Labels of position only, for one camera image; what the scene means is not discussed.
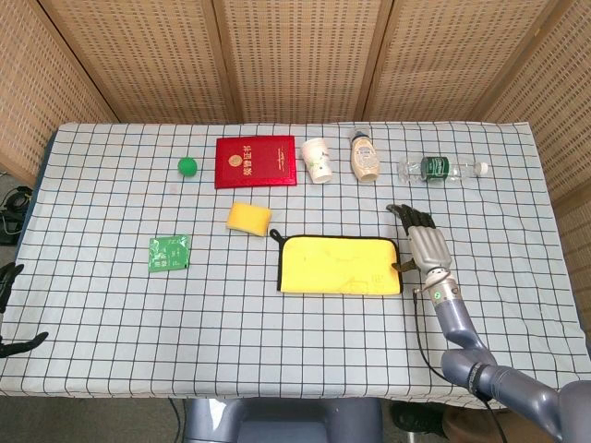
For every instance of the red certificate booklet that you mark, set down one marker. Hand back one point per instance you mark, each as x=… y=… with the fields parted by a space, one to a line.
x=256 y=161

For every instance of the black equipment on floor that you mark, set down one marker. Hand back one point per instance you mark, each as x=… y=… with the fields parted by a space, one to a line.
x=16 y=203

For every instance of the wooden bamboo folding screen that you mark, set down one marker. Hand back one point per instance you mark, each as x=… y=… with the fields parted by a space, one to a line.
x=300 y=60

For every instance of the yellow sponge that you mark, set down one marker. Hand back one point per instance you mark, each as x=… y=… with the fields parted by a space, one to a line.
x=248 y=219

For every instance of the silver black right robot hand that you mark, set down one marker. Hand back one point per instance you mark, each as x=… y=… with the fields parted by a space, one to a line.
x=429 y=249

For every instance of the grey-blue robot torso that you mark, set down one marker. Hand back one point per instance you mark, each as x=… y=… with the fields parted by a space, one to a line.
x=281 y=422

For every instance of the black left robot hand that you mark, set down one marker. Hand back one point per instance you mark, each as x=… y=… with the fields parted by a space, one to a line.
x=9 y=281

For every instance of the white checkered tablecloth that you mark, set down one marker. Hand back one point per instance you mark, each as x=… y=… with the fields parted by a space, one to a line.
x=115 y=314

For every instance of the beige sauce bottle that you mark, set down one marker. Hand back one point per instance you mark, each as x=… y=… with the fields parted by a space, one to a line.
x=365 y=159

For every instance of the green sachet packet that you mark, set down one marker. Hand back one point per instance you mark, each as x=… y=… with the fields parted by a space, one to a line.
x=168 y=254

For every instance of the clear plastic water bottle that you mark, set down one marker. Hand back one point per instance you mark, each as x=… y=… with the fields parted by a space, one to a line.
x=434 y=168

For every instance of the white paper cup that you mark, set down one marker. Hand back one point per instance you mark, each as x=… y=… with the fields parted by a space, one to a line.
x=317 y=161

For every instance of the dark grey yellow cloth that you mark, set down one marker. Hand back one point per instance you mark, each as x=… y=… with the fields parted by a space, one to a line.
x=337 y=267

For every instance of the green ball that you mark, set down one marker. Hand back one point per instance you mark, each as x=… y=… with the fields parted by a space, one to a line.
x=187 y=167

